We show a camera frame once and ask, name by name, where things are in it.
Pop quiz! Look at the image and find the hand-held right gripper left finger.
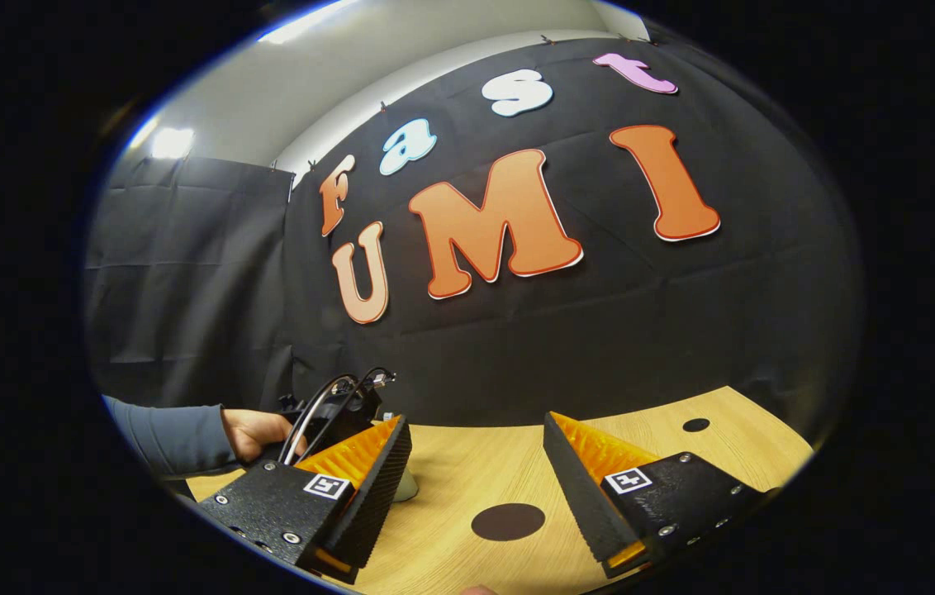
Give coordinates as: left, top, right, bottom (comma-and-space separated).
197, 414, 414, 585

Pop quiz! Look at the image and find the black backdrop cloth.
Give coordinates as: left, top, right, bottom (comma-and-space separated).
83, 37, 865, 447

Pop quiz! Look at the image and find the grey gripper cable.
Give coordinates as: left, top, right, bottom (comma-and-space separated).
281, 374, 363, 465

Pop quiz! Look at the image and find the wooden desktop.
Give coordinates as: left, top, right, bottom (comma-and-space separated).
185, 386, 815, 595

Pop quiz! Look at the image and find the dark brown round coaster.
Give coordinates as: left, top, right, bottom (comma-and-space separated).
471, 502, 547, 543

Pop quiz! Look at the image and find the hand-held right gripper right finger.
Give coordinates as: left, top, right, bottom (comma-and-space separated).
543, 411, 768, 581

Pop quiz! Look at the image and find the ceiling light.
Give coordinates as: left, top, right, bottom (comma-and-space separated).
151, 126, 196, 160

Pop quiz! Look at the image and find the pale blue cup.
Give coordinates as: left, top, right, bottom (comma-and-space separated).
389, 466, 420, 503

